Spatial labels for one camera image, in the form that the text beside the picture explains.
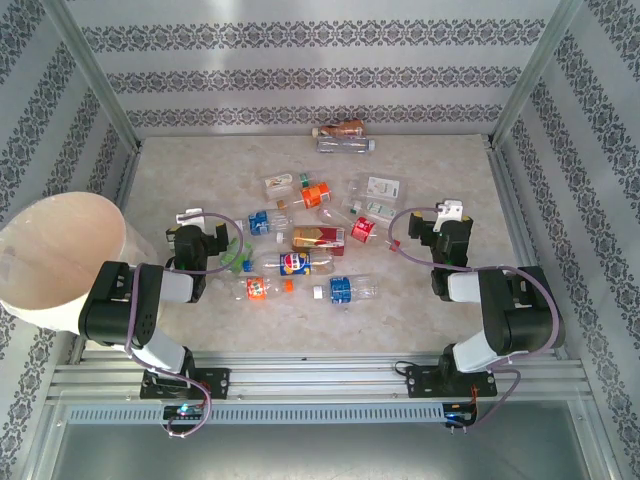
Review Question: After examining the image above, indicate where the green plastic bottle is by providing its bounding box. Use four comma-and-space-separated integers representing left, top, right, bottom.
218, 238, 257, 274

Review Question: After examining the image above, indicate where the slim clear bottle white label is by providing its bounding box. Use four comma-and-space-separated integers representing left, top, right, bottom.
341, 197, 401, 222

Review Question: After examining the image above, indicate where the wide clear bottle white label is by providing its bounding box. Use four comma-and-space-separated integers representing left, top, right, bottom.
347, 173, 408, 202

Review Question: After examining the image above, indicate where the red label bottle red cap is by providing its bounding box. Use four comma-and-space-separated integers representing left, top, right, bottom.
317, 206, 403, 251

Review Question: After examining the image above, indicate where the cola bottle blue cap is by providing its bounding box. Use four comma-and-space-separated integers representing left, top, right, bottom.
243, 249, 337, 278

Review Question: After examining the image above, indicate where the crane label bottle green band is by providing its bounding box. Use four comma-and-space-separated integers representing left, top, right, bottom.
263, 171, 321, 202

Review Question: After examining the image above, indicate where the blue label clear bottle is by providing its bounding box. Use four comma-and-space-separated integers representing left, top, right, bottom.
233, 209, 295, 237
312, 273, 382, 306

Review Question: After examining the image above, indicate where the brown coffee bottle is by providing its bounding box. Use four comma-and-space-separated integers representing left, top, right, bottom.
311, 118, 366, 139

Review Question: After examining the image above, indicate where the white plastic bin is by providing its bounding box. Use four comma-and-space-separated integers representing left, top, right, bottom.
0, 191, 171, 337

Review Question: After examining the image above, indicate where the red gold label bottle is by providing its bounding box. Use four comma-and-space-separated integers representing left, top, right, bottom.
276, 225, 347, 258

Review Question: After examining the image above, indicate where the orange label bottle gold cap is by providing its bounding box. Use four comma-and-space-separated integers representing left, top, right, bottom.
276, 181, 334, 210

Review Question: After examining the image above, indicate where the clear bottle lilac cap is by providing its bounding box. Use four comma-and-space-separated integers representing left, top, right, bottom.
315, 138, 377, 155

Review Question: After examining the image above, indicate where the small circuit board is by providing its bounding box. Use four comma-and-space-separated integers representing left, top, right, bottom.
443, 402, 479, 427
163, 403, 206, 421

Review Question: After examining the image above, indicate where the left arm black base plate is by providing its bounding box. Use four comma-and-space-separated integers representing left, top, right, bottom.
139, 367, 232, 401

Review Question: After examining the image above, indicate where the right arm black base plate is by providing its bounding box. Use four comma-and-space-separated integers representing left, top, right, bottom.
404, 363, 499, 399

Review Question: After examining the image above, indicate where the aluminium corner post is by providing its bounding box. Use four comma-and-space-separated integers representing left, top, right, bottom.
39, 0, 144, 151
492, 0, 585, 149

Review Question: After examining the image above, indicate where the aluminium mounting rail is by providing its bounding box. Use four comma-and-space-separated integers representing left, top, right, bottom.
47, 349, 586, 404

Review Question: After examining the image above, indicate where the grey slotted cable duct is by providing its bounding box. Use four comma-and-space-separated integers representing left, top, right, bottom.
66, 402, 447, 425

